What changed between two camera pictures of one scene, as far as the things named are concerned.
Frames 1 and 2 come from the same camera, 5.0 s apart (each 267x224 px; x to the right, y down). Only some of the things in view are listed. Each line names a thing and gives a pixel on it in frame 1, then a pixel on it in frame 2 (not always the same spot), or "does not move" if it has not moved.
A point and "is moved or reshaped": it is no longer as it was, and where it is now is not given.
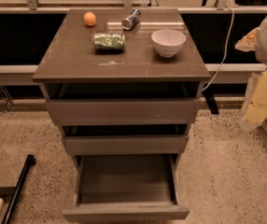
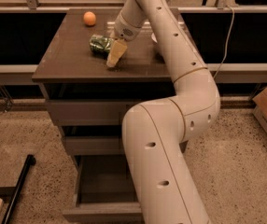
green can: (108, 42) is moved or reshaped
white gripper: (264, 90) → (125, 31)
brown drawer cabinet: (123, 85) does not move
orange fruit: (90, 19) does not move
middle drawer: (125, 145) does not move
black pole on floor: (30, 161) does not move
